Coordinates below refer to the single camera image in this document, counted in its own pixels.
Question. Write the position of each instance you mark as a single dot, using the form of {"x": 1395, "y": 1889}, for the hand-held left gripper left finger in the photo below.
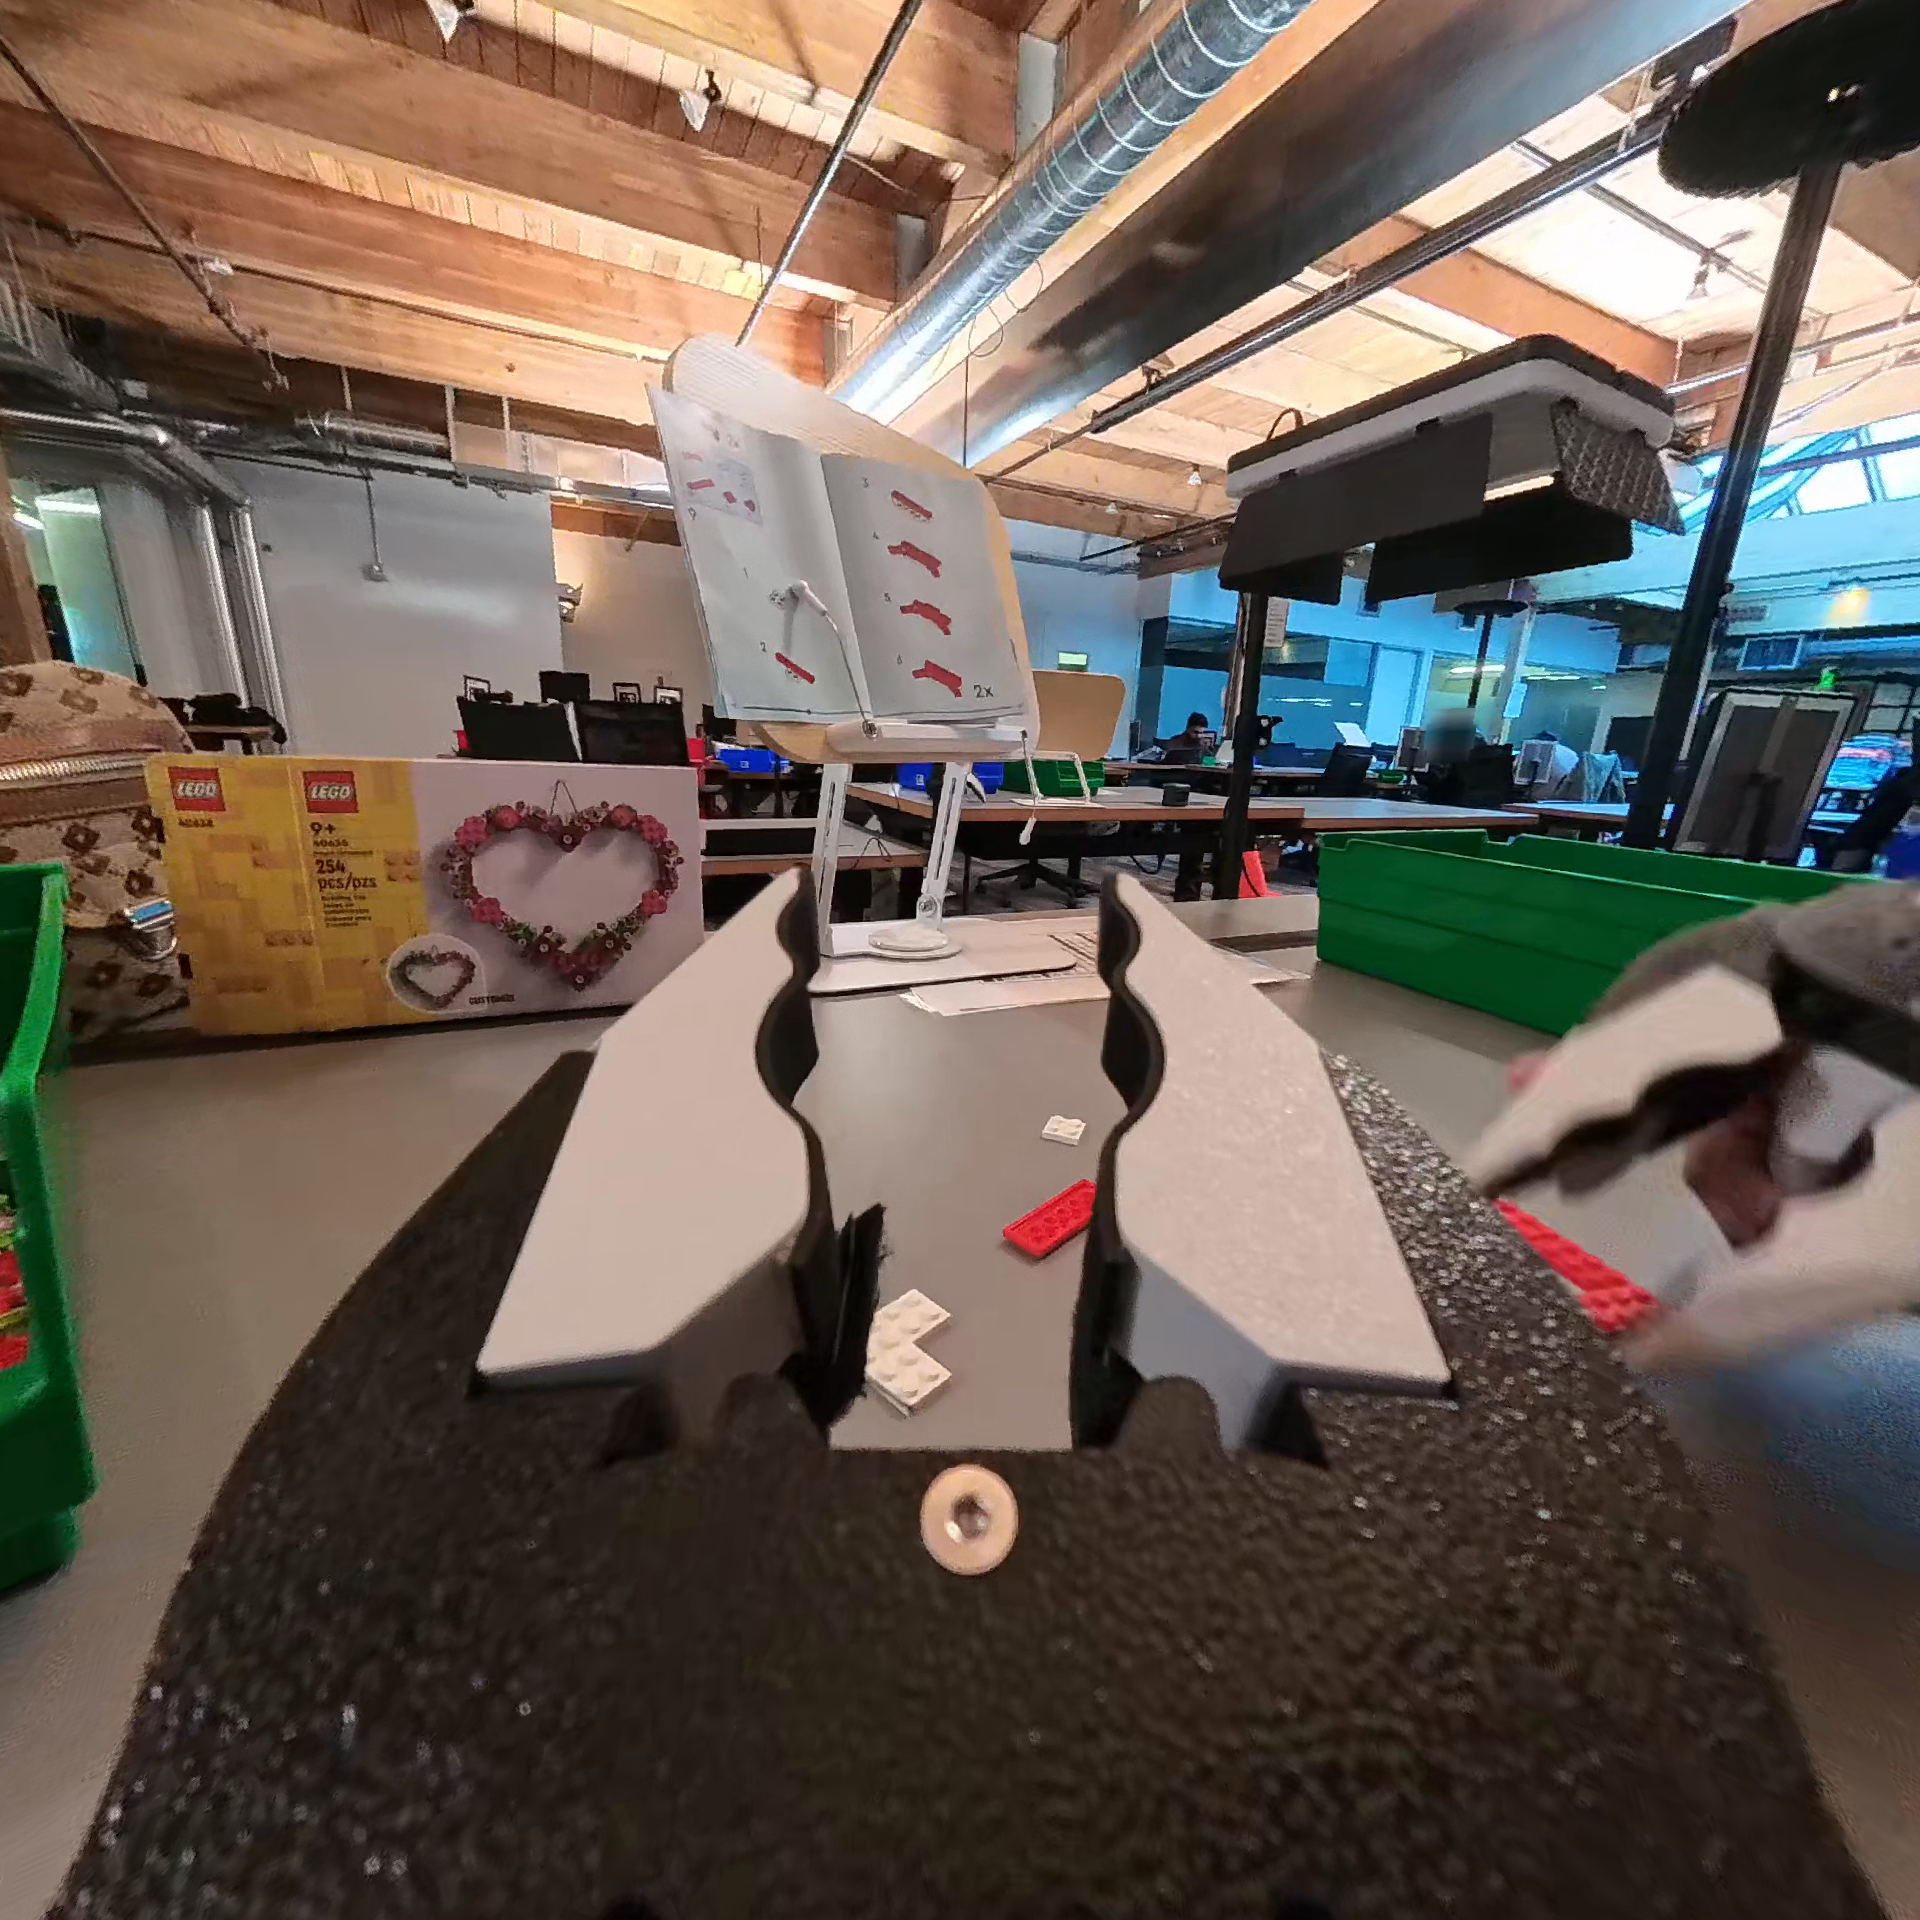
{"x": 661, "y": 1185}

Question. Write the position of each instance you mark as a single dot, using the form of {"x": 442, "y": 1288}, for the red lego plate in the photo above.
{"x": 1050, "y": 1218}

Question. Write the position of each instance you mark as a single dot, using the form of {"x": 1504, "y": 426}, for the person's right hand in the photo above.
{"x": 1679, "y": 954}

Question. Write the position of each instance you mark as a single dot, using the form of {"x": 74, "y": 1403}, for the green bin with lego pieces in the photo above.
{"x": 38, "y": 1051}

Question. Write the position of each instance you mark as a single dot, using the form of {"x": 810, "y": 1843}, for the red lego frame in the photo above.
{"x": 1582, "y": 1268}

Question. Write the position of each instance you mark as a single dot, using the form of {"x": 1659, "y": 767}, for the small green bin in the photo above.
{"x": 1050, "y": 777}

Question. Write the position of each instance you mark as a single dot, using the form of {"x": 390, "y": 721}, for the pile of loose lego pieces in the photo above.
{"x": 12, "y": 1290}

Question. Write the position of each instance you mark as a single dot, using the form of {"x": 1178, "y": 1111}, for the green plastic bin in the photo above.
{"x": 1425, "y": 930}
{"x": 1679, "y": 878}

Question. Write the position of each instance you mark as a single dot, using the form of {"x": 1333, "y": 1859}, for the silver ventilation duct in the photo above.
{"x": 1050, "y": 166}

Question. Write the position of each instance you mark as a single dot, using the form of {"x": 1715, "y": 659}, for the computer monitor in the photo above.
{"x": 1769, "y": 773}

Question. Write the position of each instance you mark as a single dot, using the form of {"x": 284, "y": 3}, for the beige patterned bag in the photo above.
{"x": 89, "y": 721}

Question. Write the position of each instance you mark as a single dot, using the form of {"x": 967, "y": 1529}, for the wooden chair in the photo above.
{"x": 1086, "y": 713}

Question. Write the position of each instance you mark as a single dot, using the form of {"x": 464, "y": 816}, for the printed paper sheets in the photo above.
{"x": 1035, "y": 968}

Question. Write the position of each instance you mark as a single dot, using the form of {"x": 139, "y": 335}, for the instruction booklet on stand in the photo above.
{"x": 899, "y": 840}

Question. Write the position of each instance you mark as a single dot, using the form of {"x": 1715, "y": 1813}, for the small white lego plate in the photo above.
{"x": 1066, "y": 1131}

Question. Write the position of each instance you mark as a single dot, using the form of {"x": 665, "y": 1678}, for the black stand pole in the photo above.
{"x": 1739, "y": 526}

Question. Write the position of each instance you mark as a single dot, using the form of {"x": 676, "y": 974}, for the blue storage bin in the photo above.
{"x": 750, "y": 761}

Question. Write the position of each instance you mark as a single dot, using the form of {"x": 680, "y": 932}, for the white corner lego plate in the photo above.
{"x": 905, "y": 1350}

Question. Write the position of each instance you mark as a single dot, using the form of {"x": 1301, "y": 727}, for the orange traffic cone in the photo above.
{"x": 1241, "y": 874}

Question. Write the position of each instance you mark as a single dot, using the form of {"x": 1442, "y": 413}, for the lego set box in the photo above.
{"x": 300, "y": 900}

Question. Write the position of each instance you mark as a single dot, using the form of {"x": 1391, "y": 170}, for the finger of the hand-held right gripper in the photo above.
{"x": 1635, "y": 1065}
{"x": 1830, "y": 1276}

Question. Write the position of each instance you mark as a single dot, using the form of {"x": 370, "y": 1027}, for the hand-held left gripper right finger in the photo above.
{"x": 1259, "y": 1185}

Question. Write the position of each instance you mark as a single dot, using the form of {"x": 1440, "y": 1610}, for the lego instruction booklet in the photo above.
{"x": 929, "y": 586}

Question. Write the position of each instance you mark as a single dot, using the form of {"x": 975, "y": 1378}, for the black softbox light on stand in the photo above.
{"x": 1425, "y": 496}

